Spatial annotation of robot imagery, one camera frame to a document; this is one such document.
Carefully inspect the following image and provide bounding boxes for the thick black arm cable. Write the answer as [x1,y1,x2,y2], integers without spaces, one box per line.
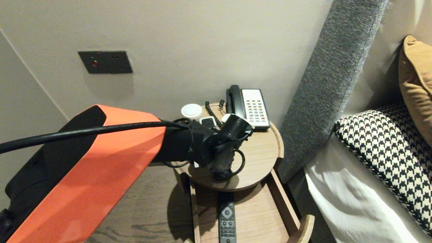
[0,121,189,154]

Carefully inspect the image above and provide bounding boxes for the beige padded headboard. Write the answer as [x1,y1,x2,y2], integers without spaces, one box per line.
[341,0,432,118]

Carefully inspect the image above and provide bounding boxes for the white bed sheet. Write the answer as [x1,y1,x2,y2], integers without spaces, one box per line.
[304,133,432,243]

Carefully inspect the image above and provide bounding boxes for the black white desk telephone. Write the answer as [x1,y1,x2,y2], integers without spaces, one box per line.
[225,88,271,132]

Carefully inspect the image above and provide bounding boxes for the dark wall socket panel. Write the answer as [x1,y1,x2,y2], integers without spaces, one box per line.
[78,51,133,74]

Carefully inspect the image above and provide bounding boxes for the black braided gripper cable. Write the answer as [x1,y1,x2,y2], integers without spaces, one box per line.
[232,150,246,178]

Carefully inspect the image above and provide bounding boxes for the mustard yellow pillow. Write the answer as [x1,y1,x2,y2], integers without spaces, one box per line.
[399,35,432,147]

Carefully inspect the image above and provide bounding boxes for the black telephone handset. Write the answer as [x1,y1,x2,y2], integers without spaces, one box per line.
[226,85,247,119]

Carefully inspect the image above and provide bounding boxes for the black remote with grey ring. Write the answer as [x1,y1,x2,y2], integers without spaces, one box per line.
[218,201,236,243]

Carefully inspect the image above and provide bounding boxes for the black coiled telephone cord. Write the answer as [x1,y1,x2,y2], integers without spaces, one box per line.
[205,100,226,128]

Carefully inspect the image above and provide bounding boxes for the grey fabric headboard panel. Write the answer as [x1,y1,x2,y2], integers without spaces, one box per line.
[277,0,388,184]

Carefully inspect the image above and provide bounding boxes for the black white houndstooth pillow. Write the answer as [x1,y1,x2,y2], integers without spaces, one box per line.
[334,103,432,237]

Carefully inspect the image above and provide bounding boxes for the grey fabric bed base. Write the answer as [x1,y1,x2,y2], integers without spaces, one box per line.
[287,169,333,243]

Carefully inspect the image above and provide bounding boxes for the wooden nightstand drawer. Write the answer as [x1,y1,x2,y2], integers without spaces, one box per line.
[182,169,315,243]

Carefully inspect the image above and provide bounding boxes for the round wooden nightstand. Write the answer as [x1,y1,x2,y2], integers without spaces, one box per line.
[172,103,284,193]

